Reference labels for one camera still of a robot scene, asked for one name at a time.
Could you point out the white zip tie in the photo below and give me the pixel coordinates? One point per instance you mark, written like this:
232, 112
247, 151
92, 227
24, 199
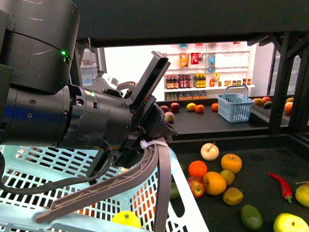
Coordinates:
144, 144

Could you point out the far peach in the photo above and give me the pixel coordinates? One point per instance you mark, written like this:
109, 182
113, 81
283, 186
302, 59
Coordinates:
169, 117

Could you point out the yellow pear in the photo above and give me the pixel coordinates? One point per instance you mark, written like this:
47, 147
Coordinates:
302, 193

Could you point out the far orange right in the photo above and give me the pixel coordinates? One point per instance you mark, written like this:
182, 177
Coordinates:
214, 107

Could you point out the grey basket handle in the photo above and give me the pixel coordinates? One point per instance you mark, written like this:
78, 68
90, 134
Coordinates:
155, 157

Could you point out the far dark red apple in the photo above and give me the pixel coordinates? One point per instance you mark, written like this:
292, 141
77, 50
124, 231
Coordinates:
164, 108

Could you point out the white goods shelf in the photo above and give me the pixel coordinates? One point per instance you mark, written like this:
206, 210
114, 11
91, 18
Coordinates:
204, 70

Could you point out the small blue basket far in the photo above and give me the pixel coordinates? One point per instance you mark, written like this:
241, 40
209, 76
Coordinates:
234, 107

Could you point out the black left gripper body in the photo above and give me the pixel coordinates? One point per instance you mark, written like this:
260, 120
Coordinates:
147, 118

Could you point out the yellow lemon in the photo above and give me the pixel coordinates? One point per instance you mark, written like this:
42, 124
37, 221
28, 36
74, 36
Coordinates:
191, 107
127, 218

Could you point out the orange tangerine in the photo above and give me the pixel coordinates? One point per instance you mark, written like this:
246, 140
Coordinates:
197, 169

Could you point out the orange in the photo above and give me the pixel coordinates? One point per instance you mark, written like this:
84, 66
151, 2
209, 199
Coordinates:
214, 107
199, 108

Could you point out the orange yellow apple centre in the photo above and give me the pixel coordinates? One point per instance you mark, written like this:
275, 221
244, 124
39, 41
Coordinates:
214, 183

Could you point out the green avocado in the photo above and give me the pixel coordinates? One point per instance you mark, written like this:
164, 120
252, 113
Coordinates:
174, 192
251, 218

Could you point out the green avocado front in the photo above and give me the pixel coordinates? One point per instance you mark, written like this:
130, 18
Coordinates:
251, 218

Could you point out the green yellow apple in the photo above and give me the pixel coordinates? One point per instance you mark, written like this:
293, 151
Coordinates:
286, 222

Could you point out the orange yellow apple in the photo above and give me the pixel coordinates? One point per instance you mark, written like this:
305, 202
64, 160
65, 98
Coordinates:
231, 162
214, 183

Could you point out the brown kiwi upper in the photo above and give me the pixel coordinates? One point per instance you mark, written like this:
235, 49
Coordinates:
228, 176

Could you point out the green avocado centre left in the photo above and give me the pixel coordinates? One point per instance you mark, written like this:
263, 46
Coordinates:
174, 192

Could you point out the orange yellow apple back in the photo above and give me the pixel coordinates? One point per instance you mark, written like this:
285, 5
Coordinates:
231, 162

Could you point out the red apple centre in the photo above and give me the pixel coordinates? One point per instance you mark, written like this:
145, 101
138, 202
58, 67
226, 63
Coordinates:
196, 186

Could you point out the red chili pepper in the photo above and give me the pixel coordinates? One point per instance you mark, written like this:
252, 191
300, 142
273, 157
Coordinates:
286, 191

